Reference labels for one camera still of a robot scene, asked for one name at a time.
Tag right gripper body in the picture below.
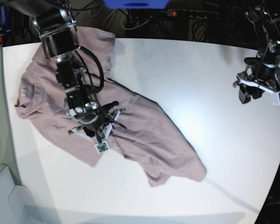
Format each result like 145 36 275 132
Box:
80 116 112 140

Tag mauve pink t-shirt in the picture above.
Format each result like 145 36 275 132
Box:
15 27 207 187

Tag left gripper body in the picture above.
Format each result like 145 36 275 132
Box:
244 63 280 90

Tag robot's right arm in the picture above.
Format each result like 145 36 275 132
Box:
4 0 113 143

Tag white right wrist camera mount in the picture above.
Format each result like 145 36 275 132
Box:
68 108 125 154

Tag black power strip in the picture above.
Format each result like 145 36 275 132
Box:
167 9 219 20

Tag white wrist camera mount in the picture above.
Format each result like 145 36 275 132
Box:
233 72 280 105
68 108 125 154

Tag grey white cable loops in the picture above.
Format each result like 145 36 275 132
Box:
88 9 154 30

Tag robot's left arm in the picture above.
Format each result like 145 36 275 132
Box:
233 0 280 105

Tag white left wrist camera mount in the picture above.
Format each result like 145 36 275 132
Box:
233 72 280 105

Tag blue box overhead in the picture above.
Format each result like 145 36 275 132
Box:
103 0 169 9

